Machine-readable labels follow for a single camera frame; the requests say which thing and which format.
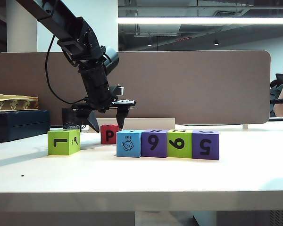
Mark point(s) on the green foam block with nine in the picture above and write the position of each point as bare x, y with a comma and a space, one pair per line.
173, 154

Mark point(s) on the white ceiling light strip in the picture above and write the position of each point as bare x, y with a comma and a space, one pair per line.
202, 21

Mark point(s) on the purple foam block with nine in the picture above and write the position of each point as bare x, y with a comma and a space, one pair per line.
146, 153

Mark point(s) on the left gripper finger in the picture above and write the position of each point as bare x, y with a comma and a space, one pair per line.
122, 116
93, 120

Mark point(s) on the brown fabric desk divider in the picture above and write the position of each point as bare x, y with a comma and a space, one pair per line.
202, 89

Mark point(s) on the red ceiling sign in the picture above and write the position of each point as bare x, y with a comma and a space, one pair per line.
184, 39

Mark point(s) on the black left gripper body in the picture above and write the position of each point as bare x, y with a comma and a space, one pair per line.
96, 87

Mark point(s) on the red foam block with P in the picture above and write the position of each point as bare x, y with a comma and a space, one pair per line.
105, 140

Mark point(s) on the green foam block with L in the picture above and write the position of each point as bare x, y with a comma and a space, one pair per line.
61, 150

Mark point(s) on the yellow box on case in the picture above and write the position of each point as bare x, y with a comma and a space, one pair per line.
14, 103

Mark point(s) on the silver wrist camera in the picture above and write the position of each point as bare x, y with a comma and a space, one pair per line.
119, 90

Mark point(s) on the dark blue hard case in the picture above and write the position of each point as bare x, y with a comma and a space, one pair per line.
19, 127

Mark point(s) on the black mug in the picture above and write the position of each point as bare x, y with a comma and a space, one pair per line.
68, 120

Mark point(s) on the purple foam block with five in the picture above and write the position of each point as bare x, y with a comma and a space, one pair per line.
198, 155

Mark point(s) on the white divider foot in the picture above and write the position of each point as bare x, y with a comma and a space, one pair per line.
245, 127

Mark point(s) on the blue foam block with fish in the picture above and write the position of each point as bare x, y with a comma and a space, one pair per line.
122, 153

